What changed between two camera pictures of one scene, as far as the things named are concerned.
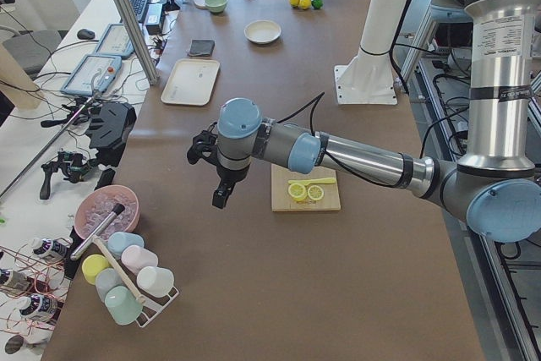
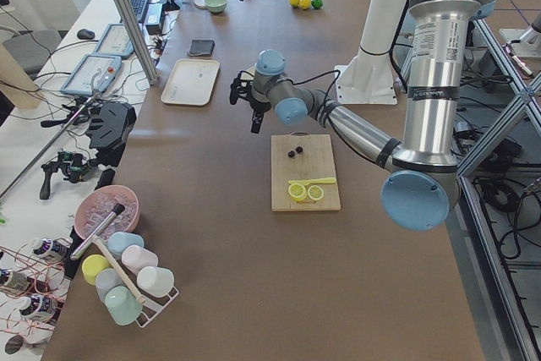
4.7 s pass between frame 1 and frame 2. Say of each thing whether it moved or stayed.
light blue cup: stayed
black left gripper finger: moved
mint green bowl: stayed
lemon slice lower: stayed
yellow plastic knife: stayed
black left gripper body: moved
